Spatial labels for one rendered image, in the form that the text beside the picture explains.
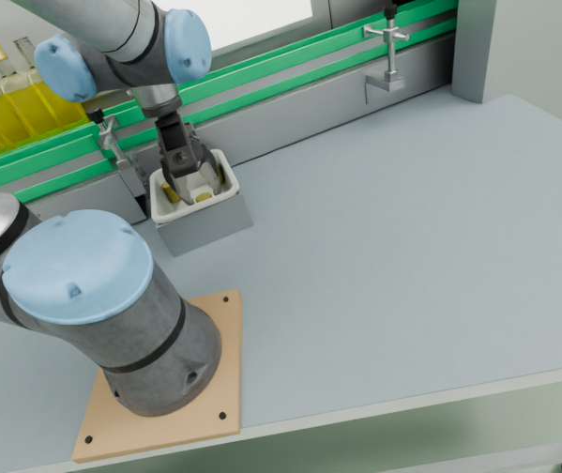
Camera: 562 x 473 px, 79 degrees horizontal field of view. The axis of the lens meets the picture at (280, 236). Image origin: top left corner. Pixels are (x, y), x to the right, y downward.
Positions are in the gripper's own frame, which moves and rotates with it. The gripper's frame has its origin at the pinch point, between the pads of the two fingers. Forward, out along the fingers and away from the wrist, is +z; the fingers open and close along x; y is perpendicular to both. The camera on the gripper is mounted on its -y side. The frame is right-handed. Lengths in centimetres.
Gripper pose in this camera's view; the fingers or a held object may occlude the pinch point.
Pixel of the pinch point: (205, 200)
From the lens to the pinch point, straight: 72.2
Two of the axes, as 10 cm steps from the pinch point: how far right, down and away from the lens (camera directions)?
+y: -3.0, -5.6, 7.7
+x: -9.2, 3.7, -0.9
